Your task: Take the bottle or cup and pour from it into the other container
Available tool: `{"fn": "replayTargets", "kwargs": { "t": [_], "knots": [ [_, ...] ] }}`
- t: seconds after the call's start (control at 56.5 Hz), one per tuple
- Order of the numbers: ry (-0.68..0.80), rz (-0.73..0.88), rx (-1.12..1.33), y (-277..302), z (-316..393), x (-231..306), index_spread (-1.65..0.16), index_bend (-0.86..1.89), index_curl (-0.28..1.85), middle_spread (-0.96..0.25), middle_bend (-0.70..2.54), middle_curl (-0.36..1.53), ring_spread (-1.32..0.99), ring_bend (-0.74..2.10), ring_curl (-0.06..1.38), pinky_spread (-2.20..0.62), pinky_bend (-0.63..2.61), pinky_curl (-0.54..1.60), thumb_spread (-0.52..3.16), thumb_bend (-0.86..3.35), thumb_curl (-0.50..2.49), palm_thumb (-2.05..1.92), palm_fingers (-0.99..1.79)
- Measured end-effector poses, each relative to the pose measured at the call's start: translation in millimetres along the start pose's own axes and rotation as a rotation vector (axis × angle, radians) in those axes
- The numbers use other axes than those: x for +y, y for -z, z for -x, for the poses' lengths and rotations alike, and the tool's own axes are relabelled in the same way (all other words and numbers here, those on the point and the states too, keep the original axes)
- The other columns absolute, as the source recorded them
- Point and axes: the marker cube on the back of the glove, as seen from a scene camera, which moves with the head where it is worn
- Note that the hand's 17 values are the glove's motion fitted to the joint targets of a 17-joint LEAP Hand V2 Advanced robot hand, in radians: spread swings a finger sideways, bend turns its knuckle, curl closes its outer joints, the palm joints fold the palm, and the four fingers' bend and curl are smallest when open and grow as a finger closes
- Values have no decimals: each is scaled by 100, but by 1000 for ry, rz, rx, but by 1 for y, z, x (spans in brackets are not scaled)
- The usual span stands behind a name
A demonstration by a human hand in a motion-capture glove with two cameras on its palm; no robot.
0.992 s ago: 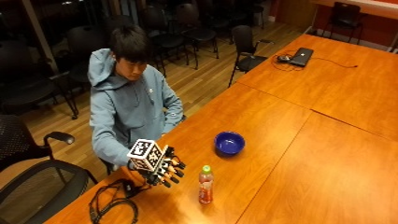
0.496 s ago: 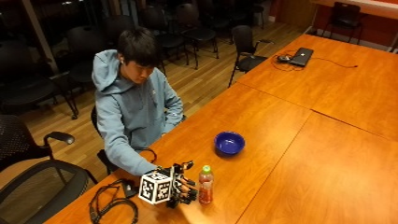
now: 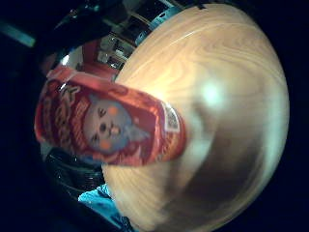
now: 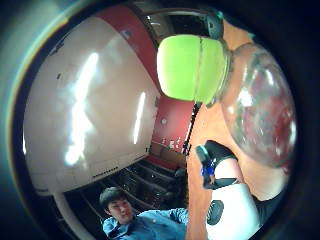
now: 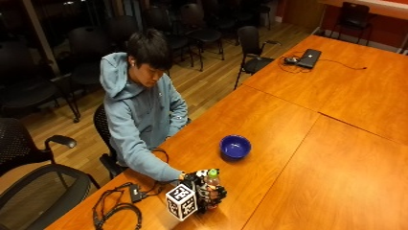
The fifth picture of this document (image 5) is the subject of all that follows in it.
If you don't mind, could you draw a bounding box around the clear bottle with green cap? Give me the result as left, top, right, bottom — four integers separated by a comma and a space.
203, 168, 223, 210

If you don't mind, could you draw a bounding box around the white cube with black markers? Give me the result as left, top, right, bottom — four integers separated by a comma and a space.
164, 183, 199, 222

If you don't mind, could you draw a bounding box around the blue bowl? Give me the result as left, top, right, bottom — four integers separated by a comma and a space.
217, 134, 252, 160

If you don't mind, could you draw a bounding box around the small black box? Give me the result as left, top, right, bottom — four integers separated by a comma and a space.
128, 183, 147, 204

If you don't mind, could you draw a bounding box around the person in light blue hoodie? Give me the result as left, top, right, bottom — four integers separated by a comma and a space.
98, 28, 191, 183

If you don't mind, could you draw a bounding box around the black mesh office chair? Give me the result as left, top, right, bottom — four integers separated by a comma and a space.
91, 103, 130, 180

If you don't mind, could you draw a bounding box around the black armchair with metal legs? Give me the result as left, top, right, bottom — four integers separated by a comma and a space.
232, 25, 281, 91

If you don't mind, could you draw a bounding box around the black laptop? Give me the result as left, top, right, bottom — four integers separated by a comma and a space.
296, 48, 322, 70

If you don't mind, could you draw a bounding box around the black mesh chair with armrest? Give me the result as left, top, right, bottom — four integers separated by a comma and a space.
0, 117, 78, 177

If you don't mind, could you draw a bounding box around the white topped side table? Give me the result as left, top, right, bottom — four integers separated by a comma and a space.
317, 0, 408, 54

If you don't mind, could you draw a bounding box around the black cable bundle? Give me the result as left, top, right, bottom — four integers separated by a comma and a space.
91, 147, 171, 230

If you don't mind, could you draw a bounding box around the black chair with curved frame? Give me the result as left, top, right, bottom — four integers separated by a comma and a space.
0, 163, 102, 230

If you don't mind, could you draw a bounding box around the small black device with cable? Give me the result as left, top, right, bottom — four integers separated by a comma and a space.
277, 55, 311, 75

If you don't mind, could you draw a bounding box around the thin black laptop cable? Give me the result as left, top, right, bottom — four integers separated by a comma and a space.
317, 58, 368, 71

